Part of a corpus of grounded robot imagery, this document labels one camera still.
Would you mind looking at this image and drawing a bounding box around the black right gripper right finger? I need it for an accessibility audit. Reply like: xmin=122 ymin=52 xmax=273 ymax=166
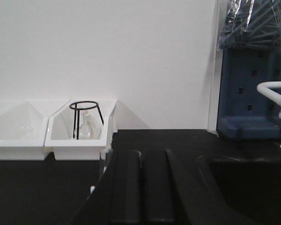
xmin=142 ymin=150 xmax=239 ymax=225

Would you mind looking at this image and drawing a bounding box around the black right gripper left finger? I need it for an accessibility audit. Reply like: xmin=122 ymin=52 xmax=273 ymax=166
xmin=70 ymin=150 xmax=141 ymax=225

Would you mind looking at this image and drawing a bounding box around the blue-grey pegboard drying rack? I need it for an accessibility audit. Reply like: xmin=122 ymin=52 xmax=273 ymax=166
xmin=216 ymin=0 xmax=281 ymax=141

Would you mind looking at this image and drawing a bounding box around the clear round-bottom flask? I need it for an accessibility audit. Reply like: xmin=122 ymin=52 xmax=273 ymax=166
xmin=79 ymin=111 xmax=102 ymax=140

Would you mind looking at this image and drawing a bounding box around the white right storage bin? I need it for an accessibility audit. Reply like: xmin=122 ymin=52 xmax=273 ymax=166
xmin=45 ymin=99 xmax=118 ymax=160

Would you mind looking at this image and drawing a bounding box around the white storage bin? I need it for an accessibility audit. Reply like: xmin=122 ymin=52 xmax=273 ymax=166
xmin=0 ymin=99 xmax=71 ymax=161
xmin=45 ymin=99 xmax=118 ymax=160

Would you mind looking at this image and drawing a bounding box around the black lab sink basin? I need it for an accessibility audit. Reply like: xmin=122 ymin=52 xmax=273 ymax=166
xmin=197 ymin=156 xmax=281 ymax=225

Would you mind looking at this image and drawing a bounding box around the white middle storage bin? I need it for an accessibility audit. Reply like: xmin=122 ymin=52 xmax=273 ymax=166
xmin=0 ymin=99 xmax=71 ymax=161

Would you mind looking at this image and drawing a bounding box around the plastic bag of pegs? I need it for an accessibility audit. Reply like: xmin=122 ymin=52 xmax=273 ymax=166
xmin=218 ymin=0 xmax=281 ymax=54

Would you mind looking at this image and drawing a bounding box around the black wire tripod stand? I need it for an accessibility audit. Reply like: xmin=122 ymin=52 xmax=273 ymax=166
xmin=69 ymin=101 xmax=104 ymax=140

